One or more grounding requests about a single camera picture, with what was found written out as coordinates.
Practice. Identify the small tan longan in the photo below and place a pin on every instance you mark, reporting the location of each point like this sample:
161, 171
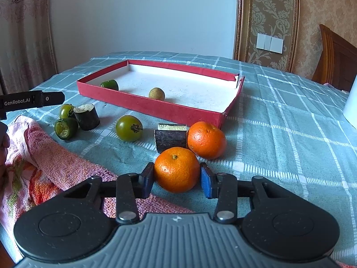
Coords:
156, 94

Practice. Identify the white wall light switch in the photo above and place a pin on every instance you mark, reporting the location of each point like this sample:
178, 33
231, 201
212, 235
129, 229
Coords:
270, 42

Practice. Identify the gold decorative wall frame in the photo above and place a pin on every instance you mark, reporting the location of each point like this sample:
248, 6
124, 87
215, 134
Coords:
267, 14

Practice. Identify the red cardboard box tray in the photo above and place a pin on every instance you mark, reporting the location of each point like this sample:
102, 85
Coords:
178, 89

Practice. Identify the pink patterned towel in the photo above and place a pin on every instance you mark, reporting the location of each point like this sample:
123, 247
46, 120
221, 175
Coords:
41, 159

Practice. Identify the green plaid tablecloth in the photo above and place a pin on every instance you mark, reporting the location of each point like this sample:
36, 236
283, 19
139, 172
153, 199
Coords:
279, 134

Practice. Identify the small green tomato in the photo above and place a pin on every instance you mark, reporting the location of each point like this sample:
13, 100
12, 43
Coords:
65, 111

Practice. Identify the bitten green fruit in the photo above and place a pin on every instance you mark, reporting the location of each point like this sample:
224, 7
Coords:
67, 128

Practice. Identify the person's left hand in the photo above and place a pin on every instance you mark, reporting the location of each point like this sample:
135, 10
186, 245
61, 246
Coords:
2, 156

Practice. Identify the orange mandarin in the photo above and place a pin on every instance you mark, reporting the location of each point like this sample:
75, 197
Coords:
207, 141
176, 170

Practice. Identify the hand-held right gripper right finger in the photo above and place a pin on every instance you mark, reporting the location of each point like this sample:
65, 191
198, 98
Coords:
206, 184

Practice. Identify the dark green fruit piece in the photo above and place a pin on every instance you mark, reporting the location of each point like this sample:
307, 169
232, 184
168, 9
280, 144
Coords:
109, 85

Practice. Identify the beige patterned curtain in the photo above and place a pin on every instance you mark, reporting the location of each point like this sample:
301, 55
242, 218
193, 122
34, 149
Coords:
23, 28

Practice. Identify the dark eggplant cylinder piece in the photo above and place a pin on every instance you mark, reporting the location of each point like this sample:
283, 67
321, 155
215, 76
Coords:
88, 118

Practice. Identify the brown wooden chair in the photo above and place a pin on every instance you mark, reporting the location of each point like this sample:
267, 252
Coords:
336, 58

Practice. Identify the large green tomato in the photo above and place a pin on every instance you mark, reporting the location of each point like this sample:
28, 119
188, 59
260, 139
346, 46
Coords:
128, 129

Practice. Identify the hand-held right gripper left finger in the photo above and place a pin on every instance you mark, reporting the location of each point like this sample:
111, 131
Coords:
146, 182

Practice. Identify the white smooth container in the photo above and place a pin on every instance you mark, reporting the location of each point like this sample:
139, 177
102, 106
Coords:
352, 106

